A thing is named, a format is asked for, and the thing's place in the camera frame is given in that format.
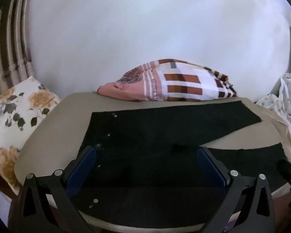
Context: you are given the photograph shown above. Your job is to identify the beige bed mattress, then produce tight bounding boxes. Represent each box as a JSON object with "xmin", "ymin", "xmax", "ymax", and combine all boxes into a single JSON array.
[{"xmin": 15, "ymin": 91, "xmax": 291, "ymax": 232}]

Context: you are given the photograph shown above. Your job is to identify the black pants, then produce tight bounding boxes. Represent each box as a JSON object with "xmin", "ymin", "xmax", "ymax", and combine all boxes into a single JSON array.
[{"xmin": 70, "ymin": 101, "xmax": 288, "ymax": 229}]

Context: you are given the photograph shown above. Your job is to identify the striped curtain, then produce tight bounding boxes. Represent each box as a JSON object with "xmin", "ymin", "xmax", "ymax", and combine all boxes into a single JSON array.
[{"xmin": 0, "ymin": 0, "xmax": 37, "ymax": 95}]

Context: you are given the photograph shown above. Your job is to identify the white floral pillow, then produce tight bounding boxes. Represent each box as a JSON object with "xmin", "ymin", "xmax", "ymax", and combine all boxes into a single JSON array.
[{"xmin": 0, "ymin": 76, "xmax": 61, "ymax": 196}]

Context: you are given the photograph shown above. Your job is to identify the white dotted cloth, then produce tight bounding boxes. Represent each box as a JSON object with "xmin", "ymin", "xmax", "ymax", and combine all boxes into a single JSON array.
[{"xmin": 256, "ymin": 63, "xmax": 291, "ymax": 151}]

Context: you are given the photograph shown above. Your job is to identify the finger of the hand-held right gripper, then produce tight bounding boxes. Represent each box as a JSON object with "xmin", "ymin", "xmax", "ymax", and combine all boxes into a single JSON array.
[{"xmin": 276, "ymin": 159, "xmax": 291, "ymax": 186}]

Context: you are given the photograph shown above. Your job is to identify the pink brown checked pillow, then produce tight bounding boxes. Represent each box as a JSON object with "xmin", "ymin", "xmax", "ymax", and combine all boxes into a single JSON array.
[{"xmin": 97, "ymin": 59, "xmax": 237, "ymax": 102}]

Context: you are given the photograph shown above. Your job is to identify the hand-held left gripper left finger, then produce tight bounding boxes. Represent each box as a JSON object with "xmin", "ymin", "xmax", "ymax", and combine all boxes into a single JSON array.
[{"xmin": 8, "ymin": 146, "xmax": 97, "ymax": 233}]

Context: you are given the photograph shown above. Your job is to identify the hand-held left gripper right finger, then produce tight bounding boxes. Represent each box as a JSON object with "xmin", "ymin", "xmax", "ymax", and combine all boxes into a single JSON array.
[{"xmin": 197, "ymin": 147, "xmax": 275, "ymax": 233}]

